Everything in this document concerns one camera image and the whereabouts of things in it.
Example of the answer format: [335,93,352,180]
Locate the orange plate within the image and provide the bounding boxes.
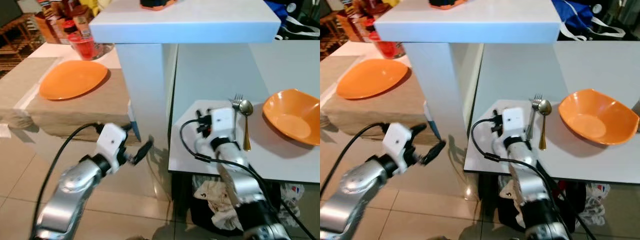
[39,60,109,101]
[336,59,409,100]

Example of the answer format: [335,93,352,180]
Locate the silver fork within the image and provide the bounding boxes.
[230,94,244,142]
[525,94,544,142]

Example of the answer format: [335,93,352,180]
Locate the beige placemat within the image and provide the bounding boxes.
[320,55,436,146]
[0,56,135,141]

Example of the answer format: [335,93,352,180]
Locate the golden spoon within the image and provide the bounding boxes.
[537,99,553,151]
[239,99,254,152]

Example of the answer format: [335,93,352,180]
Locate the white crumpled cloth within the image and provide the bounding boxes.
[498,177,526,228]
[195,180,243,231]

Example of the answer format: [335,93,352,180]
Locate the black bag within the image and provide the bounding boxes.
[480,172,608,236]
[191,172,301,237]

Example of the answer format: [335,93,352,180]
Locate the red drinking glass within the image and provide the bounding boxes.
[67,31,104,61]
[376,40,405,60]

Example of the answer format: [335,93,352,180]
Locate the orange bowl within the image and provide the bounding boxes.
[262,88,321,147]
[558,88,640,146]

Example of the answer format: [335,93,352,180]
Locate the white raised counter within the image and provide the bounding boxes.
[373,0,562,151]
[89,0,282,151]

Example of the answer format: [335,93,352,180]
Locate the white printed cloth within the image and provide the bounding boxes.
[582,182,611,226]
[277,182,303,228]

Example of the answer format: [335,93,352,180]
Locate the orange and black object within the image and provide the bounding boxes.
[429,0,468,10]
[140,0,178,11]

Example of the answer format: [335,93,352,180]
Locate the blue bag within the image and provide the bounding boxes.
[263,0,321,41]
[551,0,626,42]

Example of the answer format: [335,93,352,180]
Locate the wooden chair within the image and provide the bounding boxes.
[320,12,346,56]
[0,15,43,58]

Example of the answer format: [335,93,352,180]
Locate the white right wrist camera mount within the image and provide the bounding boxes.
[210,106,237,144]
[501,106,526,144]

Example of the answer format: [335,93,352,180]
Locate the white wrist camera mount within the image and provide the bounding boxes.
[95,123,129,169]
[501,106,526,144]
[210,106,237,144]
[382,122,416,169]

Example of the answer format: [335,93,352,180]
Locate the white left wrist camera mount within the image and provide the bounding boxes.
[382,122,416,169]
[95,123,129,169]

